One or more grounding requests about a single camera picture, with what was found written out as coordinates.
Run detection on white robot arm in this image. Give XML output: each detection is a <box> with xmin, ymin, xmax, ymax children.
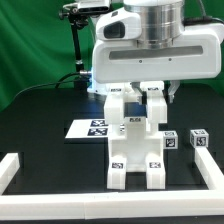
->
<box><xmin>90</xmin><ymin>0</ymin><xmax>224</xmax><ymax>95</ymax></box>

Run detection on white tagged cube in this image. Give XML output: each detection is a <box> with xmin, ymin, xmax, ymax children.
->
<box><xmin>163</xmin><ymin>131</ymin><xmax>178</xmax><ymax>149</ymax></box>
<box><xmin>190</xmin><ymin>129</ymin><xmax>209</xmax><ymax>148</ymax></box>

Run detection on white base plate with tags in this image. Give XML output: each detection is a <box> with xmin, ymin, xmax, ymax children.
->
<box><xmin>66</xmin><ymin>119</ymin><xmax>109</xmax><ymax>139</ymax></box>

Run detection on camera on stand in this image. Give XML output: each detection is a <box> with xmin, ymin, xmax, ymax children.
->
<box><xmin>63</xmin><ymin>0</ymin><xmax>111</xmax><ymax>14</ymax></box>

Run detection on black camera stand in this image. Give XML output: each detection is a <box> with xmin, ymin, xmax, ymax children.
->
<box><xmin>59</xmin><ymin>9</ymin><xmax>88</xmax><ymax>90</ymax></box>

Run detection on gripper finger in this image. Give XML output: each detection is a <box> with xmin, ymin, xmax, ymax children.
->
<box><xmin>131</xmin><ymin>82</ymin><xmax>146</xmax><ymax>104</ymax></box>
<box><xmin>168</xmin><ymin>80</ymin><xmax>180</xmax><ymax>103</ymax></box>

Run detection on white tagged cube right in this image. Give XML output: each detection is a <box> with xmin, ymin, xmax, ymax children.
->
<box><xmin>190</xmin><ymin>129</ymin><xmax>209</xmax><ymax>148</ymax></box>

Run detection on black cables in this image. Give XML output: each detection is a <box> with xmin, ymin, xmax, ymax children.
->
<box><xmin>13</xmin><ymin>73</ymin><xmax>88</xmax><ymax>99</ymax></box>

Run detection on white tagged cube left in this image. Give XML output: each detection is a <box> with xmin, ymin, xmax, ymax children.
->
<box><xmin>163</xmin><ymin>131</ymin><xmax>178</xmax><ymax>149</ymax></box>

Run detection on white chair back frame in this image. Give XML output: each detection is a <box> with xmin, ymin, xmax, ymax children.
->
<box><xmin>104</xmin><ymin>81</ymin><xmax>167</xmax><ymax>130</ymax></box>

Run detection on green backdrop curtain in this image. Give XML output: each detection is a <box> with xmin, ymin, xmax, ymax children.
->
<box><xmin>0</xmin><ymin>0</ymin><xmax>224</xmax><ymax>113</ymax></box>

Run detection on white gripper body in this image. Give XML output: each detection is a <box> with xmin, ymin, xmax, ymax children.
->
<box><xmin>92</xmin><ymin>8</ymin><xmax>222</xmax><ymax>84</ymax></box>

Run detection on white U-shaped obstacle fence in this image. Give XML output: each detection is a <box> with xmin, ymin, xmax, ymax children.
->
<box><xmin>0</xmin><ymin>148</ymin><xmax>224</xmax><ymax>220</ymax></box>

